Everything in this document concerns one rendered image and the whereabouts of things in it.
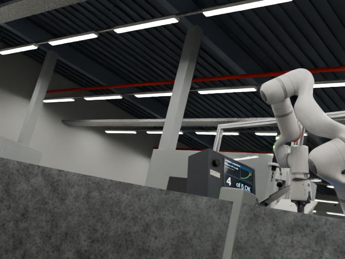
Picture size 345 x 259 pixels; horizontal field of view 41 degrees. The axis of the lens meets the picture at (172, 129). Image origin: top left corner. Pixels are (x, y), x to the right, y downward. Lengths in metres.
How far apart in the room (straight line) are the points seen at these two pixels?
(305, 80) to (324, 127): 0.23
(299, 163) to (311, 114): 0.45
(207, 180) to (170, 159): 3.75
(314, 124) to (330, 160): 0.18
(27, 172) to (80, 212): 0.12
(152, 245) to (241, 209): 0.14
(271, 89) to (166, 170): 3.48
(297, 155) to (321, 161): 0.52
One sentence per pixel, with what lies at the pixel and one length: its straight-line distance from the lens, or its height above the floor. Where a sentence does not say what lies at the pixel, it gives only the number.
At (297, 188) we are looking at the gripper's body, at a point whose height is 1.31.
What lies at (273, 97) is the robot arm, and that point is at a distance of 1.97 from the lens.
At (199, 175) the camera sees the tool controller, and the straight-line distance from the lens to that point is 1.63.
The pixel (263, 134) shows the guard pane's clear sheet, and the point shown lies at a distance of 3.66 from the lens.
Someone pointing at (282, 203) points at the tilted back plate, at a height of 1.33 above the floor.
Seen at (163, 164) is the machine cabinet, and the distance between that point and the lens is 5.38.
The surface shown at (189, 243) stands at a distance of 0.66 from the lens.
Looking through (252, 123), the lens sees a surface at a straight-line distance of 3.76.
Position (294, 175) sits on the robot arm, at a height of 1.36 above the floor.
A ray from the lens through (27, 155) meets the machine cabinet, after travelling 7.94.
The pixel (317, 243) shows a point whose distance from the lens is 0.62.
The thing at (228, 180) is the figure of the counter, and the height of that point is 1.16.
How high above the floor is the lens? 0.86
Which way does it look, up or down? 15 degrees up
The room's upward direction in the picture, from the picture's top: 14 degrees clockwise
